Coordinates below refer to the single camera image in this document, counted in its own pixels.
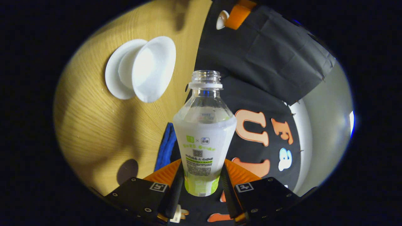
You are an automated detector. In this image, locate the black backdrop cloth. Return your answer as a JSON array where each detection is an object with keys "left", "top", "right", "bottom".
[{"left": 185, "top": 0, "right": 337, "bottom": 224}]

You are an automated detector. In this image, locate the white saucer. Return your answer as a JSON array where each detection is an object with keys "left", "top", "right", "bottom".
[{"left": 105, "top": 39, "right": 148, "bottom": 100}]

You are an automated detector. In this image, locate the white toaster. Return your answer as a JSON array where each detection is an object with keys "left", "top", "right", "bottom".
[{"left": 170, "top": 204, "right": 183, "bottom": 223}]

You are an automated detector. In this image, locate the clear water bottle white label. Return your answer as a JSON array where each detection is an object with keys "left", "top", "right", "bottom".
[{"left": 172, "top": 70, "right": 237, "bottom": 197}]

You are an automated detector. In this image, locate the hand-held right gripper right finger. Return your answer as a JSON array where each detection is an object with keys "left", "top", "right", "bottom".
[{"left": 219, "top": 158, "right": 301, "bottom": 224}]

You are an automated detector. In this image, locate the dark round coaster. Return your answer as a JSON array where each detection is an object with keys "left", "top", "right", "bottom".
[{"left": 117, "top": 159, "right": 139, "bottom": 186}]

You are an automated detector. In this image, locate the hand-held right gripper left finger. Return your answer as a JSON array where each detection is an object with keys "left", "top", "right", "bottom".
[{"left": 103, "top": 158, "right": 185, "bottom": 224}]

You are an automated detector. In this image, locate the white teacup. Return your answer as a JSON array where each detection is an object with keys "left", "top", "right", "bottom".
[{"left": 118, "top": 36, "right": 177, "bottom": 104}]

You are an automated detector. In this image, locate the blue cloth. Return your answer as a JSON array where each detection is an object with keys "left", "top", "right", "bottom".
[{"left": 154, "top": 122, "right": 178, "bottom": 172}]

